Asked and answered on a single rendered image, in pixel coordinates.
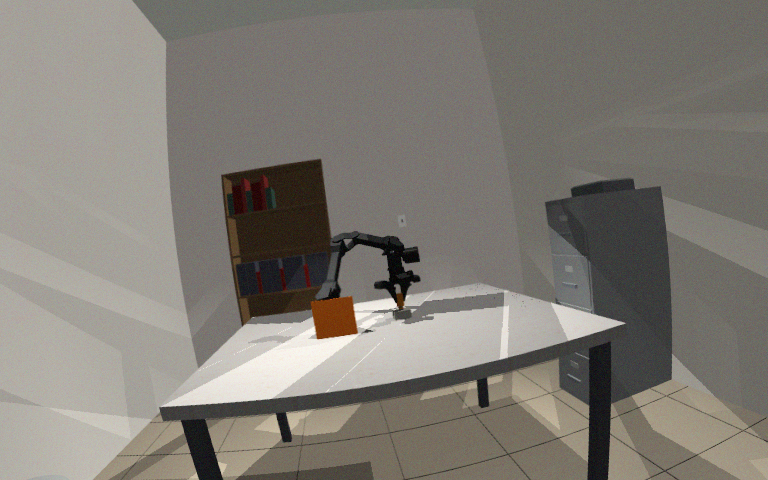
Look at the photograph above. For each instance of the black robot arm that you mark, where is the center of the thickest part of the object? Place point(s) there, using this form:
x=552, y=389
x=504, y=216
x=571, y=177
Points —
x=392, y=247

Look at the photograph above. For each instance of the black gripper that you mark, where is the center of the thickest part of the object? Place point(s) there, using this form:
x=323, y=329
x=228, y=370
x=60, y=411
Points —
x=389, y=286

